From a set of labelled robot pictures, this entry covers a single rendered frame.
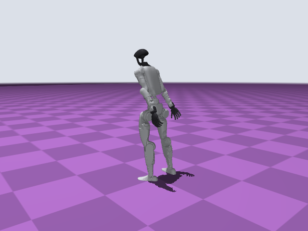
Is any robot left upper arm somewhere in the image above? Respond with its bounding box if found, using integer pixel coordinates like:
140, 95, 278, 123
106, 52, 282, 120
134, 68, 149, 92

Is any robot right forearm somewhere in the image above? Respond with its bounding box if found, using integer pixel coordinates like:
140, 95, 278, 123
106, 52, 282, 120
162, 89, 173, 107

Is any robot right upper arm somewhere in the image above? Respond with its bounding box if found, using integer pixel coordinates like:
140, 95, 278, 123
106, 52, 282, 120
156, 69, 165, 93

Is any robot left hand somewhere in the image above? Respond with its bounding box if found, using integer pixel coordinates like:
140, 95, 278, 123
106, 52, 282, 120
150, 106, 163, 127

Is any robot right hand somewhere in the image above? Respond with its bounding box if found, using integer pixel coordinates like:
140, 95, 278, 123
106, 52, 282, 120
169, 102, 181, 120

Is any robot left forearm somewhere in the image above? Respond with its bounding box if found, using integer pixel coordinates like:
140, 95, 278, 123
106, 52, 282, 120
140, 88, 155, 111

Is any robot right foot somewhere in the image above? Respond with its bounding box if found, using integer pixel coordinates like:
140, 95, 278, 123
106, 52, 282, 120
162, 167, 176, 175

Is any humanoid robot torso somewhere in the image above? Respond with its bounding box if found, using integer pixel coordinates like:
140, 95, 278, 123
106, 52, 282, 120
141, 66, 163, 116

